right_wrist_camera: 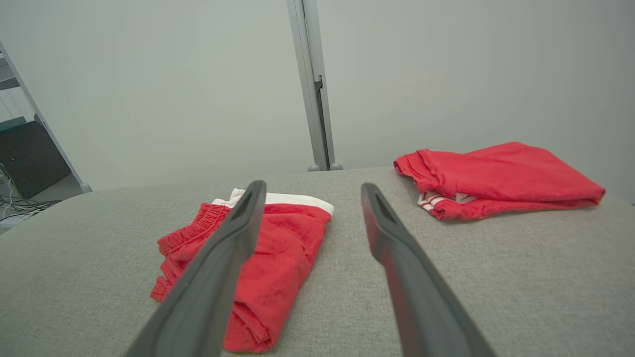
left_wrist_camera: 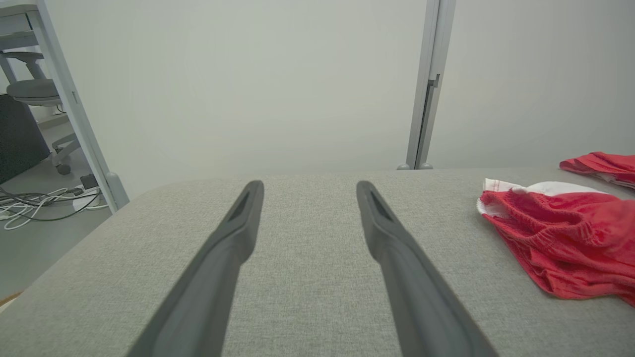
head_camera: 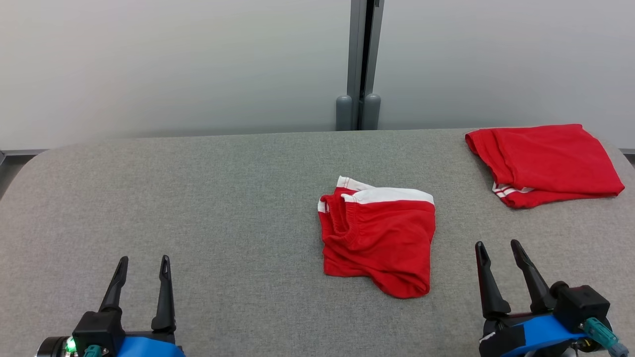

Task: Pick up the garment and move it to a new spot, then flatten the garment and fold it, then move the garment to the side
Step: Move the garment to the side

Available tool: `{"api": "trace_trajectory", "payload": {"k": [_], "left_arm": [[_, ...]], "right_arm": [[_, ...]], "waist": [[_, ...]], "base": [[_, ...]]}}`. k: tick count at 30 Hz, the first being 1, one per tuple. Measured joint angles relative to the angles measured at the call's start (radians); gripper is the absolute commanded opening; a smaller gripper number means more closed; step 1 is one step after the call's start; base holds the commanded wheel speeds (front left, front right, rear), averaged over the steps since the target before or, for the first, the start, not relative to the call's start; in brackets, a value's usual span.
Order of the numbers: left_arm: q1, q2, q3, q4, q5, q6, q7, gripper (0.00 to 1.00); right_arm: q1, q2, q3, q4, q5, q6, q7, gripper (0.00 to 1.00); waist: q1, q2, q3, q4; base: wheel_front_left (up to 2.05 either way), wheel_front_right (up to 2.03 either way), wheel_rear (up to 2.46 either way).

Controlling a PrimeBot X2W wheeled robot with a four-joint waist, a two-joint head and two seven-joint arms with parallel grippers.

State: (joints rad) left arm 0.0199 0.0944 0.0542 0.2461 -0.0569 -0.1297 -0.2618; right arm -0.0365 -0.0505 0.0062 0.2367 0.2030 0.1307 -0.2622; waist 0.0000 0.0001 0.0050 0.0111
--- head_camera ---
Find grey metal partition post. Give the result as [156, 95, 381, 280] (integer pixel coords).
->
[346, 0, 385, 131]

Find red white-sleeved 23 jersey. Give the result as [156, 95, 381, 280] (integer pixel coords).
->
[465, 123, 626, 209]

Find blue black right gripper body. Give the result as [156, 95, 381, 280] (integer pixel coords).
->
[478, 312, 588, 357]

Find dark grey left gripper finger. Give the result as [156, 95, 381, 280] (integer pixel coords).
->
[151, 255, 177, 333]
[98, 256, 129, 314]

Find grey cylindrical post bumper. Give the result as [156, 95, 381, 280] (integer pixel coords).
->
[335, 95, 353, 131]
[362, 93, 381, 131]

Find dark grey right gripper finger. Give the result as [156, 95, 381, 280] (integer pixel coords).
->
[474, 241, 511, 320]
[510, 239, 556, 314]

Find red Bulls 23 shorts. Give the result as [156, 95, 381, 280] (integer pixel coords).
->
[317, 176, 437, 299]

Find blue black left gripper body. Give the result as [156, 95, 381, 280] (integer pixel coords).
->
[117, 330, 187, 357]

